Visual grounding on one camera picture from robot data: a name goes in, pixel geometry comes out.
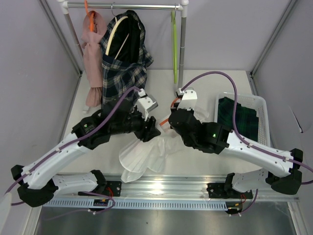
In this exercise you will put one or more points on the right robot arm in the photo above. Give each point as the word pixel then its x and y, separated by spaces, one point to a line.
pixel 277 171

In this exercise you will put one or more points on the dark green plaid skirt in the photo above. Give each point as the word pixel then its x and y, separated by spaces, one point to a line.
pixel 246 119

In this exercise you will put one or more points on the green plastic hanger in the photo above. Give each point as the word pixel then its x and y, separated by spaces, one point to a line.
pixel 174 45

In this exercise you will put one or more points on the pink skirt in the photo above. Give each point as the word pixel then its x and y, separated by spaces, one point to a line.
pixel 92 57

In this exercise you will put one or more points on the white slotted cable duct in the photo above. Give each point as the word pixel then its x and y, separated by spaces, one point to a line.
pixel 200 205

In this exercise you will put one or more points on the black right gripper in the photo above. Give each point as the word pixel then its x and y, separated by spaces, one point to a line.
pixel 186 110

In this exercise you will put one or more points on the navy cream plaid skirt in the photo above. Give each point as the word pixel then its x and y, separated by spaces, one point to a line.
pixel 130 68

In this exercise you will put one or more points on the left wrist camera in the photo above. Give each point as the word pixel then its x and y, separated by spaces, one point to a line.
pixel 146 104

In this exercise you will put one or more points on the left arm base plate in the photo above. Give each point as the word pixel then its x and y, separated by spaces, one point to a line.
pixel 112 188

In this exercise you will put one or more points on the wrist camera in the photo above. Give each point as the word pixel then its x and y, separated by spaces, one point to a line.
pixel 146 104
pixel 186 99

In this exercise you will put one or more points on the cream wooden hanger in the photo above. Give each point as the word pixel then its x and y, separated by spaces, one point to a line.
pixel 118 37

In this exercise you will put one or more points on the orange plastic hanger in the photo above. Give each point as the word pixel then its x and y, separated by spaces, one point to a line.
pixel 164 120

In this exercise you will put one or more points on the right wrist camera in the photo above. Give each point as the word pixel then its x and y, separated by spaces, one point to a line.
pixel 186 99

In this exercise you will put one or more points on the white plastic basket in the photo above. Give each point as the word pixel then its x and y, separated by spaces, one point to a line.
pixel 256 103

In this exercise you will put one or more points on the white garment rack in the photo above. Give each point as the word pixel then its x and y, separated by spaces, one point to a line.
pixel 182 7

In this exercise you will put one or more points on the aluminium mounting rail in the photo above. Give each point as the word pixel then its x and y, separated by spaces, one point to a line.
pixel 174 187

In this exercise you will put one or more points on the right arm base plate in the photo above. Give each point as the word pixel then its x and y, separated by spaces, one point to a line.
pixel 220 191

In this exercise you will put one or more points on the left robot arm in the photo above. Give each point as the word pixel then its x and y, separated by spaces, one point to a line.
pixel 40 181

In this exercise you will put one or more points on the orange hanger with pink skirt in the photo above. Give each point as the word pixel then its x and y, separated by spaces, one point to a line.
pixel 91 16

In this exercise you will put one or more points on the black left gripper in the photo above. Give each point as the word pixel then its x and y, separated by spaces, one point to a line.
pixel 146 134

